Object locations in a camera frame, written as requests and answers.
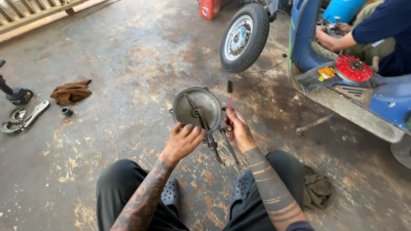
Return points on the person's right hand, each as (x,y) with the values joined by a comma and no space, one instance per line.
(239,130)

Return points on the person's left hand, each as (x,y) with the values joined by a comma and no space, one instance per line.
(183,142)

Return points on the person's right fingers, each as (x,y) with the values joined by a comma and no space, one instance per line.
(230,119)

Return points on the person's left fingers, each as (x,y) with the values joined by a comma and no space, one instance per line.
(190,129)

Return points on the red toothbrush with black bristles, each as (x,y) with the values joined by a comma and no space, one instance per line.
(230,99)

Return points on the round grey metal brake plate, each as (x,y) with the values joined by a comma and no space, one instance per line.
(197,107)

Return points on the person's black trousers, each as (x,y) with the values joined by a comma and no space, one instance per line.
(199,195)

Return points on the dark perforated clog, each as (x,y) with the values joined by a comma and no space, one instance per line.
(239,189)
(171,194)

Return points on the scooter wheel with black tyre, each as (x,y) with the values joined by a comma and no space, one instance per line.
(244,37)

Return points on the metal hammer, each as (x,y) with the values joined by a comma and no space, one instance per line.
(314,123)

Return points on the dirty grey rag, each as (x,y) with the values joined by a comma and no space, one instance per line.
(317,189)

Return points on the red cardboard box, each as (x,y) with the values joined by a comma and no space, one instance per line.
(210,8)

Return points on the small black metal socket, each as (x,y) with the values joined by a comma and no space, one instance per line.
(67,111)

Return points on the brown rag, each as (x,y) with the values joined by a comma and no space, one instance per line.
(71,92)

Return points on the blue scooter body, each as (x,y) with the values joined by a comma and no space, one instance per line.
(353,96)

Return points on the red engine cooling fan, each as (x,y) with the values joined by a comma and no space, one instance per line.
(353,68)

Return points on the silver locking pliers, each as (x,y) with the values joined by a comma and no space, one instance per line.
(33,115)

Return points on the blue plastic container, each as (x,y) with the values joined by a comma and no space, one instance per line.
(343,9)

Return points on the grey brake shoe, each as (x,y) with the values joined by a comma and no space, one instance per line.
(16,115)
(9,127)

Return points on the wooden pallet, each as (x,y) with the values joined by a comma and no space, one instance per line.
(29,12)

